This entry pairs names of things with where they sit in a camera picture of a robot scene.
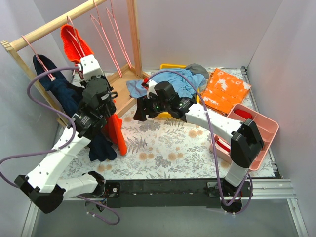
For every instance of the pink compartment organizer box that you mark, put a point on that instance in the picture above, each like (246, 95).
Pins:
(267, 128)

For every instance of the orange worn folded cloth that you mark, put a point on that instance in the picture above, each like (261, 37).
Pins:
(223, 91)

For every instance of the navy blue garment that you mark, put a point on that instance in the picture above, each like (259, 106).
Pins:
(69, 96)

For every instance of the yellow plastic tray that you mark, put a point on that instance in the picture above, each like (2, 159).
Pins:
(169, 66)

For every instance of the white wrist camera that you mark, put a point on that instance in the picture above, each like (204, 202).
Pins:
(149, 85)
(89, 67)

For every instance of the red white cloth in organizer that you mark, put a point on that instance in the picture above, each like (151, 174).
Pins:
(222, 146)

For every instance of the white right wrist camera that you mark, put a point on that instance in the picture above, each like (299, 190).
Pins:
(149, 85)

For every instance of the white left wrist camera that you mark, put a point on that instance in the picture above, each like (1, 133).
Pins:
(89, 67)

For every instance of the pink hanger with navy garment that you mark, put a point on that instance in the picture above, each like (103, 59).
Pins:
(52, 78)

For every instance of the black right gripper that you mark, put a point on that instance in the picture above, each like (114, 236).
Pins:
(142, 108)

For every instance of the orange mesh shorts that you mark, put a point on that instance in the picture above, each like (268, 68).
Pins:
(114, 124)

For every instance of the grey garment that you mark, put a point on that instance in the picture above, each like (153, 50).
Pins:
(198, 69)

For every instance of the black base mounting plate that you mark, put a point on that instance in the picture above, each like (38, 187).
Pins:
(160, 193)

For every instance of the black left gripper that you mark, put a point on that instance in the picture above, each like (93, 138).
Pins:
(87, 82)

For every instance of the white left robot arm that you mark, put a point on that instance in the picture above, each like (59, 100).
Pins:
(43, 184)

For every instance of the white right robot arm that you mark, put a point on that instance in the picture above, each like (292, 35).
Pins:
(243, 136)

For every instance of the light blue shorts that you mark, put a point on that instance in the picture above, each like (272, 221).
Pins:
(178, 78)

